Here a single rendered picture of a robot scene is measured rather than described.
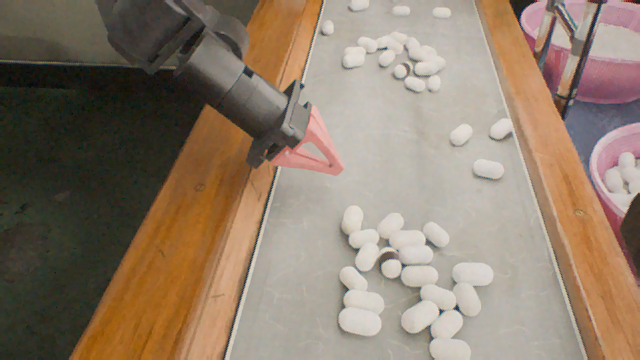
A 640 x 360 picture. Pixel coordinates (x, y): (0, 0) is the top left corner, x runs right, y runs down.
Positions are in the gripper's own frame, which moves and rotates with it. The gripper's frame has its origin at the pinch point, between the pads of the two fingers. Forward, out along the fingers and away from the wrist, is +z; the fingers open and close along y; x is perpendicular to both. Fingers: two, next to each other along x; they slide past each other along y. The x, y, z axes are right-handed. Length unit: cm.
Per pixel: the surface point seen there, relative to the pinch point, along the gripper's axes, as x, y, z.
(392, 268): -2.9, -13.1, 6.1
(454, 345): -6.4, -21.2, 9.7
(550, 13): -23.3, 34.2, 18.5
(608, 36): -26, 50, 37
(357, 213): -0.8, -5.9, 3.1
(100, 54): 116, 148, -42
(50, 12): 113, 148, -65
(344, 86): 2.9, 25.0, 1.6
